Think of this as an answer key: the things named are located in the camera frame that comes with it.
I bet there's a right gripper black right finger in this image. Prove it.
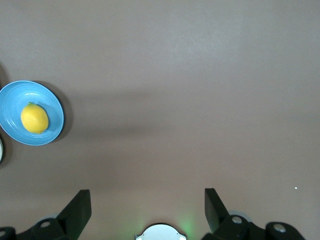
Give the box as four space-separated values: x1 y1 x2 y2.
201 187 309 240

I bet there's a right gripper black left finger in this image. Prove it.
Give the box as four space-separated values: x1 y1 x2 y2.
0 189 92 240

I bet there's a yellow lemon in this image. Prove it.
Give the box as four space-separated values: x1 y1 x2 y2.
20 101 50 135

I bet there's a blue plate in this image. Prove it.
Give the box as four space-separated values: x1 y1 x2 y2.
0 79 65 147

